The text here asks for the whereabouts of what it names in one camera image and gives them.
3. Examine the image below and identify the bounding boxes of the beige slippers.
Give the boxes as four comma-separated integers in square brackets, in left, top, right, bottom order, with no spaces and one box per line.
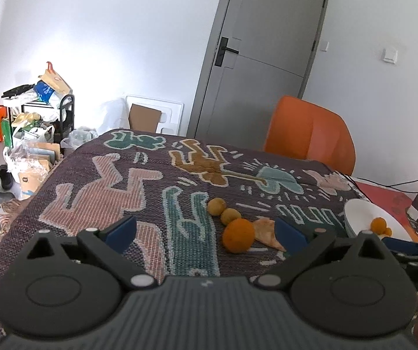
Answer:
[12,113,42,126]

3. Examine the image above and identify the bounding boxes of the green box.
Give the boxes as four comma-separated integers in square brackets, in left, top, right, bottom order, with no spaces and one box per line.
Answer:
[1,118,14,146]

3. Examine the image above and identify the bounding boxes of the white foam board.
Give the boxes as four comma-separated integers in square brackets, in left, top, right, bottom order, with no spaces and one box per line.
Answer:
[125,95,185,135]

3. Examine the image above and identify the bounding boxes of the small yellow round fruit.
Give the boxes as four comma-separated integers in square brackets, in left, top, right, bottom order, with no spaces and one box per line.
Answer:
[220,208,241,226]
[207,197,227,216]

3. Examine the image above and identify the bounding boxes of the bread roll back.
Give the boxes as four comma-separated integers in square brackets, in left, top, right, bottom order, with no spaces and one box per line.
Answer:
[253,217,288,252]

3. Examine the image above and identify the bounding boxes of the white plastic bag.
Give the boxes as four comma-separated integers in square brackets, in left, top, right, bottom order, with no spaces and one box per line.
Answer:
[3,142,51,192]

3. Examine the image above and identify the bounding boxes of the black slipper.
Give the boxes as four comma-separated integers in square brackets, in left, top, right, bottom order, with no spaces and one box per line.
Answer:
[0,164,14,189]

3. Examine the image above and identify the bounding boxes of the plain kraft paper bag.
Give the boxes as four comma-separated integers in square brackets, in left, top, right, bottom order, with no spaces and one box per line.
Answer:
[30,142,62,168]

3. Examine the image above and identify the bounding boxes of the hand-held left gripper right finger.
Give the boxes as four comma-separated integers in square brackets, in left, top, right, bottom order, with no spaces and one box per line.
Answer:
[254,218,389,289]

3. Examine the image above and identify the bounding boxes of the large orange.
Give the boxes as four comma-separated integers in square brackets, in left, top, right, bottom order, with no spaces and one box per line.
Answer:
[222,219,256,254]

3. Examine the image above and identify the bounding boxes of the black storage rack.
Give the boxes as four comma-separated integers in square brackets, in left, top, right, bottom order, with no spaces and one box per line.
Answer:
[3,94,75,143]

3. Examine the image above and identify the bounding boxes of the kraft paper bag orange handle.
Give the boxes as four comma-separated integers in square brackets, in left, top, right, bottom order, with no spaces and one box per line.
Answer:
[37,62,71,95]

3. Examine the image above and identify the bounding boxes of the printed woven blanket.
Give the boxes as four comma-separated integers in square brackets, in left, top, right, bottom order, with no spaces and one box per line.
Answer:
[0,128,377,336]

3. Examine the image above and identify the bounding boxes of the black cable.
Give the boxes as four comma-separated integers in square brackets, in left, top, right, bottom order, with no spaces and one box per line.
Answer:
[340,173,418,195]

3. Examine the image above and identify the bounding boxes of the grey door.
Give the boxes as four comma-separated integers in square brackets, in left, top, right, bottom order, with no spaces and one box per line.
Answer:
[187,0,331,152]

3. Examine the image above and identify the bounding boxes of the black door handle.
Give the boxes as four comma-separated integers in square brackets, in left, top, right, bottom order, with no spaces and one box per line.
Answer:
[214,37,239,68]

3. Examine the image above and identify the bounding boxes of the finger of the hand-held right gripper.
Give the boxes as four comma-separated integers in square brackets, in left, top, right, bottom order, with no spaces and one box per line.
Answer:
[381,236,418,255]
[395,251,418,268]

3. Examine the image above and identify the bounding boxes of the black folded item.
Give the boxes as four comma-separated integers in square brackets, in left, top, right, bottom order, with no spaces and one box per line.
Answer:
[2,85,34,99]

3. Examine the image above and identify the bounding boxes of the white ceramic bowl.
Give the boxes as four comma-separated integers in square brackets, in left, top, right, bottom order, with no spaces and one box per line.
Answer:
[344,199,414,243]

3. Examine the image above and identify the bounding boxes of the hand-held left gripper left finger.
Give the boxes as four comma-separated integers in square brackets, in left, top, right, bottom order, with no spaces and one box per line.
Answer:
[26,216,158,289]

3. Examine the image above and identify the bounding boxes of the blue and white bag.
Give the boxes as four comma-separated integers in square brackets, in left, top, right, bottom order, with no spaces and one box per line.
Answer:
[34,80,64,103]

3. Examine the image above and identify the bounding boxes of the red table cover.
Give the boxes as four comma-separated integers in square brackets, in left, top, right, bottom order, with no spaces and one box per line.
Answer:
[351,178,418,243]

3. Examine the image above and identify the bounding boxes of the clear plastic bag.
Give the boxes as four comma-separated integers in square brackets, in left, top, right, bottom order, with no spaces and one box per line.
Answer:
[97,99,129,132]

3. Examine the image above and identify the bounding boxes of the brown cardboard piece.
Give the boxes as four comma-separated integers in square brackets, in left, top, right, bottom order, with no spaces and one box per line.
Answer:
[129,104,163,133]

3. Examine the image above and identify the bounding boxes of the orange chair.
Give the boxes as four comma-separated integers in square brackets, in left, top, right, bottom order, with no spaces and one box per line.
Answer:
[263,95,356,176]

